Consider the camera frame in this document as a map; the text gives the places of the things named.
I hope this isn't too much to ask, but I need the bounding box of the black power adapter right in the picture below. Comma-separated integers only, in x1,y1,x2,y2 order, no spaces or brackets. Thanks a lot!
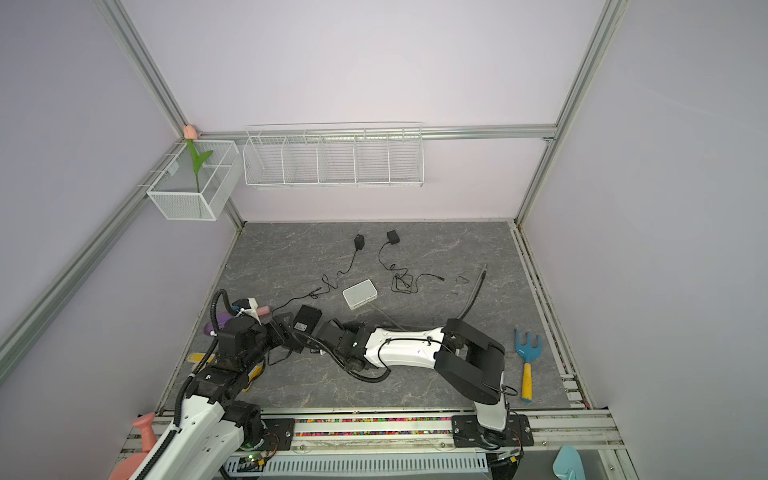
387,230,400,245

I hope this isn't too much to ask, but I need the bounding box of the black network switch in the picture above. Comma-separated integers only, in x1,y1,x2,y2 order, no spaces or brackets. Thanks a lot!
293,305,322,335

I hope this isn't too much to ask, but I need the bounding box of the pink watering can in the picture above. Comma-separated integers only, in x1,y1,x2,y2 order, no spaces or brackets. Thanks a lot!
122,413,157,479

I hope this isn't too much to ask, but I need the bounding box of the white wire wall basket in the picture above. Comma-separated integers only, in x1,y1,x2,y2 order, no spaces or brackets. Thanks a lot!
243,122,425,188

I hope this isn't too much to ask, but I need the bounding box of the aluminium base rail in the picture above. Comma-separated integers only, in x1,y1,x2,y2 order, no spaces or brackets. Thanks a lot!
119,409,625,475

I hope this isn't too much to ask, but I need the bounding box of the grey ethernet cable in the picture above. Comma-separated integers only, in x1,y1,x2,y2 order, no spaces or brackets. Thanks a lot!
367,302,409,331

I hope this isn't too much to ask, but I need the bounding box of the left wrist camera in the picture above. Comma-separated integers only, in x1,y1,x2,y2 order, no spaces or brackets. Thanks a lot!
232,298,259,319

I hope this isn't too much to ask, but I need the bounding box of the light blue toy scoop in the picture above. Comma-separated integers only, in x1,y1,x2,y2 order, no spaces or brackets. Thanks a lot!
552,445,587,480

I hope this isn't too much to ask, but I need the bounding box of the blue yellow toy rake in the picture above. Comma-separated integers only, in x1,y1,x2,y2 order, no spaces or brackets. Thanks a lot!
515,330,542,403

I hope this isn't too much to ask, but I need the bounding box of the artificial tulip flower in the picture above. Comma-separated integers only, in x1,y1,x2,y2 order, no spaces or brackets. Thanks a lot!
183,125,213,193

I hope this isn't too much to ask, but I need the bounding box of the white mesh box basket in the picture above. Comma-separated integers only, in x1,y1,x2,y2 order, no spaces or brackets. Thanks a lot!
147,140,243,221

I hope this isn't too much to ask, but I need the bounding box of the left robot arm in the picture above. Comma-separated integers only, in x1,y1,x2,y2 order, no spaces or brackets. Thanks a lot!
130,289,294,479

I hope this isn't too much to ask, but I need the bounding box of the thick black cable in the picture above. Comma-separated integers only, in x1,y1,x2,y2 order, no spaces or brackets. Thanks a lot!
458,263,490,320

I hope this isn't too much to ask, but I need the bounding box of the purple pink toy shovel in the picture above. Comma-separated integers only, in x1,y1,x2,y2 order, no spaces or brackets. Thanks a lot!
203,306,271,336

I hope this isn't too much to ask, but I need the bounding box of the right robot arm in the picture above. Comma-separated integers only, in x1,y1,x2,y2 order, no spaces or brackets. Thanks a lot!
304,318,533,451

